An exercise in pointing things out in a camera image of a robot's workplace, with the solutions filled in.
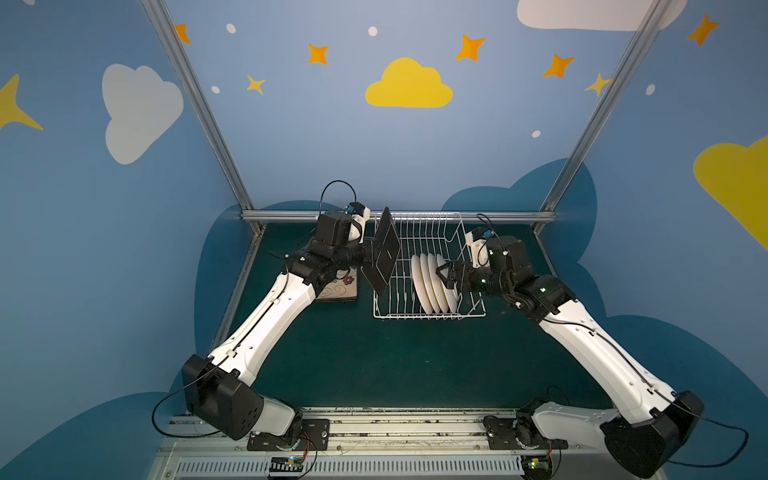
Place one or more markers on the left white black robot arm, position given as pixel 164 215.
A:
pixel 217 388

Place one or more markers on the aluminium frame back bar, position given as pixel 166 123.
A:
pixel 286 216

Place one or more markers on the small circuit board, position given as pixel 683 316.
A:
pixel 284 467
pixel 536 468

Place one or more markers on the white wire dish rack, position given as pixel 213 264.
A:
pixel 433 236

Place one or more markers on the left small circuit board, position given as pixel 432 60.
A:
pixel 284 467

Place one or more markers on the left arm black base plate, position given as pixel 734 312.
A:
pixel 302 434

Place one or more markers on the aluminium mounting rail base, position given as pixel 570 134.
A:
pixel 375 443

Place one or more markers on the right small circuit board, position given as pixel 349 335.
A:
pixel 536 468

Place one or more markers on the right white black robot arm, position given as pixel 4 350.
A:
pixel 648 421

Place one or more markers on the aluminium frame right post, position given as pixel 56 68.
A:
pixel 635 53

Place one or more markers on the aluminium frame post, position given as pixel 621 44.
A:
pixel 635 53
pixel 161 20

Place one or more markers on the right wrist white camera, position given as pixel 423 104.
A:
pixel 476 240

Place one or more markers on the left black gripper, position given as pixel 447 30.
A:
pixel 366 257

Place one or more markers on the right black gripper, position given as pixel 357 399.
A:
pixel 454 276

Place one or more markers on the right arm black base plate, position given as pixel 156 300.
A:
pixel 510 433

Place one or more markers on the aluminium frame left post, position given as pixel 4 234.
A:
pixel 161 20

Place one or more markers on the black square floral plate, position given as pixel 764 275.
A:
pixel 345 284
pixel 335 299

